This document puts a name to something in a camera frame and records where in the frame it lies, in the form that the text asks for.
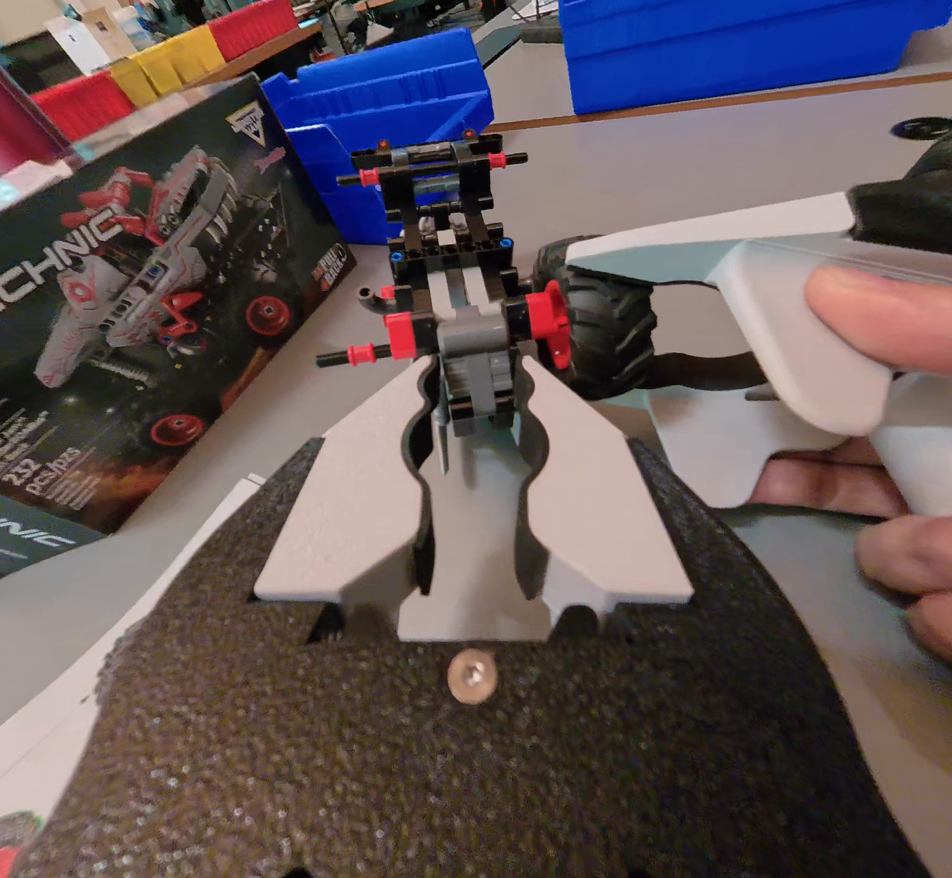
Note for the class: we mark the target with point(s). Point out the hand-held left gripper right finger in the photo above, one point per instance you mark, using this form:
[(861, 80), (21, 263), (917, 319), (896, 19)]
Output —
[(610, 521)]

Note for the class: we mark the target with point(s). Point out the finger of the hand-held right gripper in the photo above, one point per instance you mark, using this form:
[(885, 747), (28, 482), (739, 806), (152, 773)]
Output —
[(714, 439), (706, 235)]

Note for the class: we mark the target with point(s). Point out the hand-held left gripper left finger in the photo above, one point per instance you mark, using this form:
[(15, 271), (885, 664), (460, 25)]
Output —
[(335, 521)]

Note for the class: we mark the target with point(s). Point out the black toy wheel red hub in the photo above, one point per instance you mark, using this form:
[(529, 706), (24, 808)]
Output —
[(610, 328)]

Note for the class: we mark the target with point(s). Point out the black toy truck chassis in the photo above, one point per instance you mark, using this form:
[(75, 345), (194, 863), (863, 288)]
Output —
[(446, 253)]

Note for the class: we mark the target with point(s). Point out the light grey desk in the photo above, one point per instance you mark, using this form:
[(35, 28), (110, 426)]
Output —
[(669, 171)]

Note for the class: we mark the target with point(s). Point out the person's right hand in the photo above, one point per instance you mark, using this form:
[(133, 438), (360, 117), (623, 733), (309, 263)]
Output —
[(877, 320)]

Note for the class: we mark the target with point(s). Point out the large blue storage bin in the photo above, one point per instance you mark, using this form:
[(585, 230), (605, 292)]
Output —
[(744, 23)]

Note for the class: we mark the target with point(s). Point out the white instruction booklet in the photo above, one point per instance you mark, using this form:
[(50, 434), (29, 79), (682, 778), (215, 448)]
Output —
[(67, 632)]

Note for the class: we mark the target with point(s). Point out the black toy truck set box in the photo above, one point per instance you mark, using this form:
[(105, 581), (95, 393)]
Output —
[(149, 298)]

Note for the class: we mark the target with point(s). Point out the small blue storage bin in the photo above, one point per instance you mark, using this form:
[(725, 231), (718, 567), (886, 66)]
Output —
[(387, 97)]

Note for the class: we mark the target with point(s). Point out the yellow storage bin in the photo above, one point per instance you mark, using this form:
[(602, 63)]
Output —
[(167, 64)]

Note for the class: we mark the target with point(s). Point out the maroon cylinder container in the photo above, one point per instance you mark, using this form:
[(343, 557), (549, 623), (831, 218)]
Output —
[(30, 131)]

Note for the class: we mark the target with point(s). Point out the white cardboard box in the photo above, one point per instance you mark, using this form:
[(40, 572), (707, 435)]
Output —
[(89, 38)]

